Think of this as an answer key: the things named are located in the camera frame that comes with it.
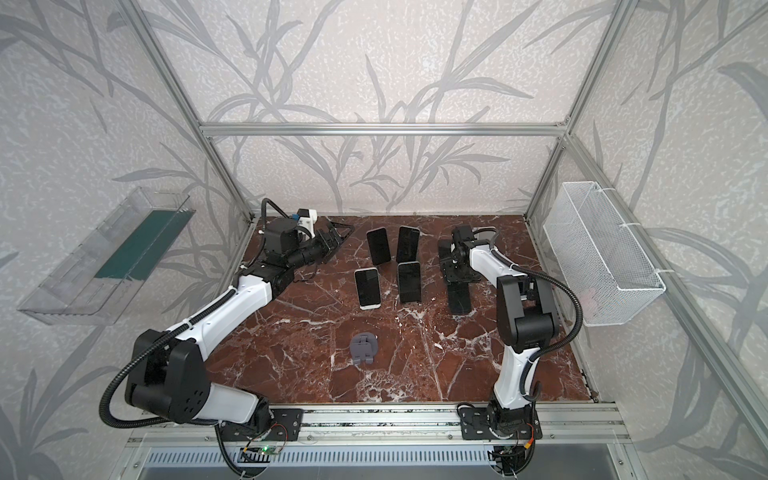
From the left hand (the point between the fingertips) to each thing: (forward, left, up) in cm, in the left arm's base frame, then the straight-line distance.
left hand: (353, 227), depth 79 cm
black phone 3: (+13, -29, -28) cm, 42 cm away
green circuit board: (-48, +18, -26) cm, 57 cm away
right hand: (+2, -32, -23) cm, 40 cm away
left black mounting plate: (-43, +15, -26) cm, 52 cm away
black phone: (+10, -15, -20) cm, 27 cm away
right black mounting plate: (-42, -35, -26) cm, 61 cm away
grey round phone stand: (-23, -2, -27) cm, 36 cm away
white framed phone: (-8, -3, -20) cm, 21 cm away
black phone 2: (-8, -32, -24) cm, 41 cm away
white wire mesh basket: (-15, -56, +8) cm, 58 cm away
